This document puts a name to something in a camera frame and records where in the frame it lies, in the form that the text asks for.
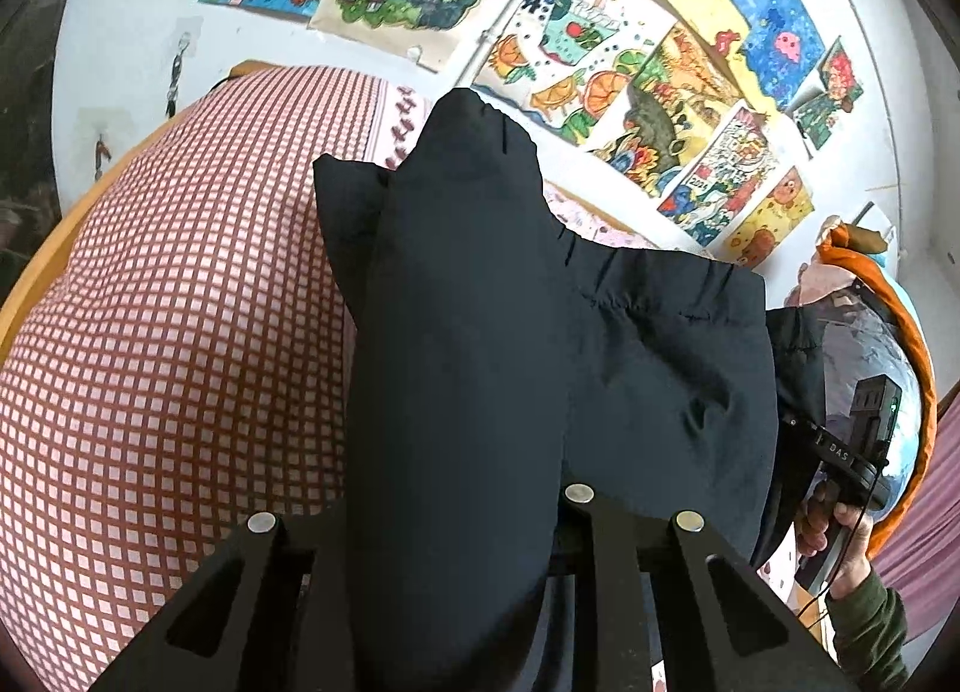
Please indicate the white wall pipe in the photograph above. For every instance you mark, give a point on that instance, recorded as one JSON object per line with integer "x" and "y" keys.
{"x": 485, "y": 43}

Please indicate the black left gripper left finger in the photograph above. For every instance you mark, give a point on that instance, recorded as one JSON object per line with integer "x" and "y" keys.
{"x": 266, "y": 611}

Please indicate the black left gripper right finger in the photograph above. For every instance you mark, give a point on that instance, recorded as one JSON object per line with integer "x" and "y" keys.
{"x": 720, "y": 626}

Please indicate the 2024 dragon drawing poster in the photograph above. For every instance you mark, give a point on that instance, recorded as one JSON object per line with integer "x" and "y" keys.
{"x": 719, "y": 185}

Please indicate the hanging keychain on wall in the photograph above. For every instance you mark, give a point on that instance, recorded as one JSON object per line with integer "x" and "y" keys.
{"x": 183, "y": 46}

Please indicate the pink apple print bedsheet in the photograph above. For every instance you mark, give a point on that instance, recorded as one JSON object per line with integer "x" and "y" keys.
{"x": 405, "y": 121}

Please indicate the red white checkered quilt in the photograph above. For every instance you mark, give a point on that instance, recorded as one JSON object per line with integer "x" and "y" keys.
{"x": 187, "y": 368}

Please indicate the bear chick drawing poster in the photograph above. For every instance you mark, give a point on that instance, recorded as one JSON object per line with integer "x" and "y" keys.
{"x": 762, "y": 231}

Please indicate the red hair figure drawing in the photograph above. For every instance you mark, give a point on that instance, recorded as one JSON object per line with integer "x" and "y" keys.
{"x": 816, "y": 118}

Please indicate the clear bag of clothes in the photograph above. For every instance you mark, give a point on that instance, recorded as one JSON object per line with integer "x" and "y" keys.
{"x": 861, "y": 341}

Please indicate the fruit juice drawing poster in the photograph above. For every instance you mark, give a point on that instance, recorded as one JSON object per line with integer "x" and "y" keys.
{"x": 564, "y": 62}

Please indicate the black large jacket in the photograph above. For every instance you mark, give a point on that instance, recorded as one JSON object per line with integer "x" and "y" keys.
{"x": 720, "y": 362}

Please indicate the person right hand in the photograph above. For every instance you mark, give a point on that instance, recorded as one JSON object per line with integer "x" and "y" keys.
{"x": 837, "y": 535}

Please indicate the autumn field drawing poster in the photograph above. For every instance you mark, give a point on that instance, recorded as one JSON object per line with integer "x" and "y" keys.
{"x": 666, "y": 115}

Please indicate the green sleeve right forearm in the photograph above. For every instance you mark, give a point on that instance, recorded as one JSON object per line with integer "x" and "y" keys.
{"x": 871, "y": 629}

